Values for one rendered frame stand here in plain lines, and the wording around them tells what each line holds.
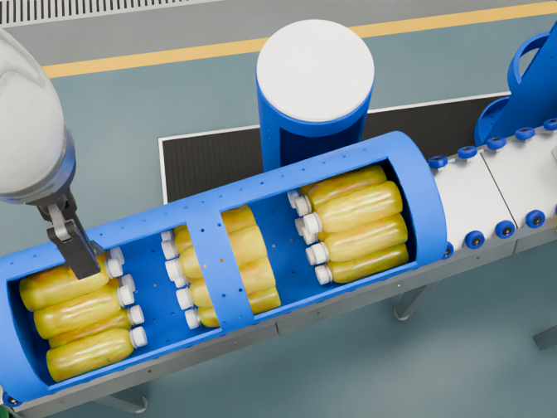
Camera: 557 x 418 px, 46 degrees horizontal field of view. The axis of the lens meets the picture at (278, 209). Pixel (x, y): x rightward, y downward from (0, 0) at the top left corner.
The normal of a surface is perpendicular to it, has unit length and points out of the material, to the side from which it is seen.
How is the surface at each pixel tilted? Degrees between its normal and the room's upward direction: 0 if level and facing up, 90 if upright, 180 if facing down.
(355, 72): 0
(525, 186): 0
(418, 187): 10
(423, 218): 34
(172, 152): 0
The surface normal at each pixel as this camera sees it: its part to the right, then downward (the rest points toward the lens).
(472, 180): -0.01, -0.35
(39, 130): 0.93, 0.37
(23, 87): 0.99, 0.05
